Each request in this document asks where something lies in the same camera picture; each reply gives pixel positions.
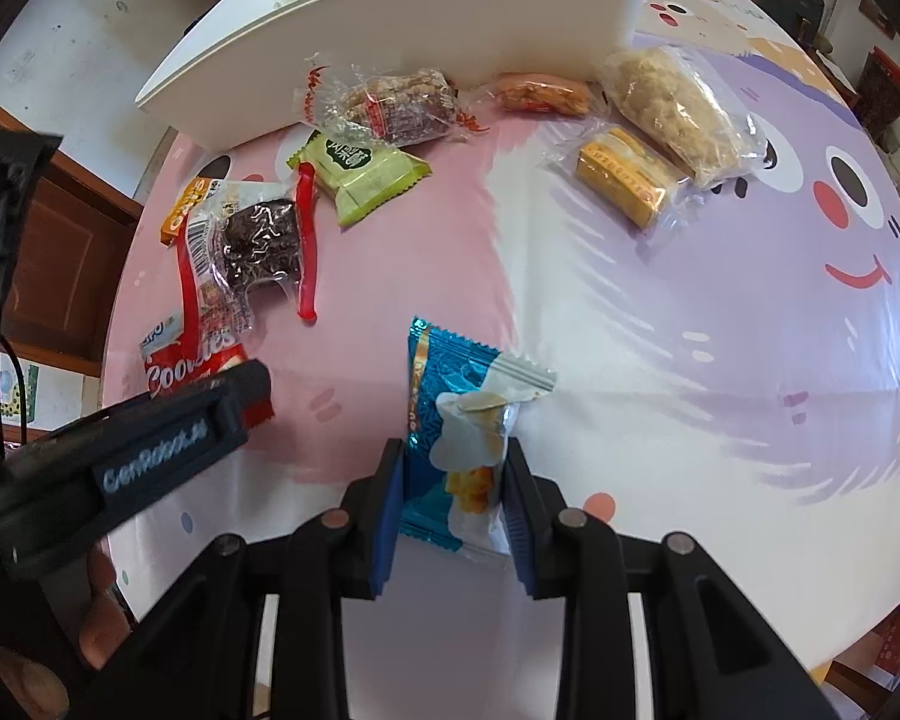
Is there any red cardboard box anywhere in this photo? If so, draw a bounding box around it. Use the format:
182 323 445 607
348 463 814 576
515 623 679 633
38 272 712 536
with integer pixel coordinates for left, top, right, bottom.
825 600 900 691

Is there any chocolate brownie packet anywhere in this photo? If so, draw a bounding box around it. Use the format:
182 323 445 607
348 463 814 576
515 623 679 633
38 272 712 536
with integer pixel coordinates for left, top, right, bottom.
208 163 325 325

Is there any green packet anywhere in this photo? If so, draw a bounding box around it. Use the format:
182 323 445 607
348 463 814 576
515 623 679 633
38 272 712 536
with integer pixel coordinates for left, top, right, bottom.
289 131 432 227

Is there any orange sausage snack packet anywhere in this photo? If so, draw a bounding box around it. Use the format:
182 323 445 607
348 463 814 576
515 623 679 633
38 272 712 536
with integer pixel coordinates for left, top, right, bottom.
471 71 597 117

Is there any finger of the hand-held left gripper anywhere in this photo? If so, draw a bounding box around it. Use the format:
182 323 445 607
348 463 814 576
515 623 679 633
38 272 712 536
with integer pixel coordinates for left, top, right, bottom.
208 358 273 452
0 131 65 467

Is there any blue foil packet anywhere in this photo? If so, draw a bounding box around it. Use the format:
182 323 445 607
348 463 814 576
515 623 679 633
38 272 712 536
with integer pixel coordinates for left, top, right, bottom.
399 316 558 563

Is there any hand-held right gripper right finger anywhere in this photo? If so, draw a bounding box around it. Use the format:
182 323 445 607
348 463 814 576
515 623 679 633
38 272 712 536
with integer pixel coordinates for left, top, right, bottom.
497 437 822 720

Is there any yellow cake packet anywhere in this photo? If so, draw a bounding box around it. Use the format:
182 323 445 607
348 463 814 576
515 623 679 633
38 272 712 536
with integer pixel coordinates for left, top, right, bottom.
544 124 695 237

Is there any white plastic bin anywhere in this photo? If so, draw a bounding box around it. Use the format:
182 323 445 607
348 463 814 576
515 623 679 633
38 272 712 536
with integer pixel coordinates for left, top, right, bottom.
135 0 655 152

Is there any orange cereal bar packet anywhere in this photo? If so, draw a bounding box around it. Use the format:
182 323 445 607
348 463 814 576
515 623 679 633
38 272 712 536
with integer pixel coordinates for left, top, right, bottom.
160 178 230 246

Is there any red-lidded basket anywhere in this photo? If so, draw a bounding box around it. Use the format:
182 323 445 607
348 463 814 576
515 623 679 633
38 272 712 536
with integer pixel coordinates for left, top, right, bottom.
859 45 900 140

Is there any person's left hand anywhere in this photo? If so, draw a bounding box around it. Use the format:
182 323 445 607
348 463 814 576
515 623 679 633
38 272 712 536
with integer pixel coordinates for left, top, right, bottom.
11 549 134 720

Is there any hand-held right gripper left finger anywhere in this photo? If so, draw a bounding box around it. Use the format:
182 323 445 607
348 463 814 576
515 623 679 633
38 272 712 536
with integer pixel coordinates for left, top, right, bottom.
82 437 407 720

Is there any wall sticker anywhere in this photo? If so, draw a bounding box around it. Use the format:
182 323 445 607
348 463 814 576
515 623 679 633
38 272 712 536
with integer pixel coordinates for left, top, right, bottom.
0 358 40 425

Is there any red biscuit packet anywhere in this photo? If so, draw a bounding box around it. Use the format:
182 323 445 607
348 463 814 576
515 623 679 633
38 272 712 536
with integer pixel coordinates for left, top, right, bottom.
141 214 275 428

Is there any wooden door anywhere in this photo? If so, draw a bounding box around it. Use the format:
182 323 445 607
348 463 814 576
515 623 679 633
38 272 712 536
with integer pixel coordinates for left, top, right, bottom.
0 86 151 377

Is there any mixed nut bar packet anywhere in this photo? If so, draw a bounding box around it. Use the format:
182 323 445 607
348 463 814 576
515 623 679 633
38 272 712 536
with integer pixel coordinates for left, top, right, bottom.
294 52 490 147

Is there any long puffed rice packet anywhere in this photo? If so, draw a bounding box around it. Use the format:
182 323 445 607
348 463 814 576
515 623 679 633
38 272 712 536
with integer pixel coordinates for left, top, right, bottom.
600 45 770 190

